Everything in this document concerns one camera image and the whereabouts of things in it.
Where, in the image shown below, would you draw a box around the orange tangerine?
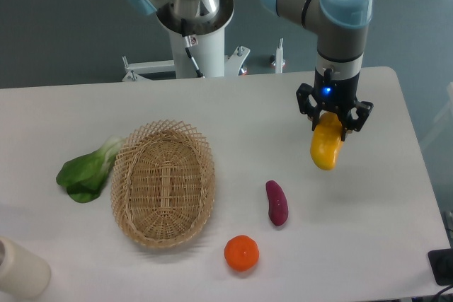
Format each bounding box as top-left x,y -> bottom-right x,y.
224,235 -> 260,272

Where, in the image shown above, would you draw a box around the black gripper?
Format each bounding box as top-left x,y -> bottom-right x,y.
296,69 -> 374,141

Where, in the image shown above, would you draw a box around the woven wicker basket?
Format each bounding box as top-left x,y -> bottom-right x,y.
110,120 -> 216,249

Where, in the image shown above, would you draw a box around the yellow mango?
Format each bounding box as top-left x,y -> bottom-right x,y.
310,112 -> 343,170

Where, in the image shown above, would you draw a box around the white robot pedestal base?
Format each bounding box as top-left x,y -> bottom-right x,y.
122,0 -> 251,82

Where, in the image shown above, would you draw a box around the black device at edge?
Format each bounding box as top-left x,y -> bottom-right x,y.
428,248 -> 452,286

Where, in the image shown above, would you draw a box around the green bok choy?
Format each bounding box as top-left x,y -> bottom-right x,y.
56,137 -> 125,204

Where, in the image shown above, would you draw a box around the cream cylindrical bottle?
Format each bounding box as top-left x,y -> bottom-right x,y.
1,236 -> 51,299

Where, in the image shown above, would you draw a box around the purple sweet potato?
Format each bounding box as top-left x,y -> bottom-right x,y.
265,180 -> 289,226

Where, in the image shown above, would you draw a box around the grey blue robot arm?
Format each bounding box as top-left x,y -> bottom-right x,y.
127,0 -> 373,135

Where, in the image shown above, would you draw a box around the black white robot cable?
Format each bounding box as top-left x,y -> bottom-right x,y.
180,18 -> 205,79

